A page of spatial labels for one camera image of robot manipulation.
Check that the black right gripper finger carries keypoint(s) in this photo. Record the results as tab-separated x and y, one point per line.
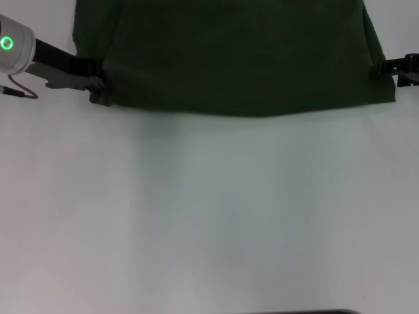
393	65
407	80

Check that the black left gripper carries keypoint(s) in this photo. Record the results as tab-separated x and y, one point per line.
55	65

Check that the dark green FREE! t-shirt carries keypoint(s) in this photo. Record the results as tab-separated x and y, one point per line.
229	49

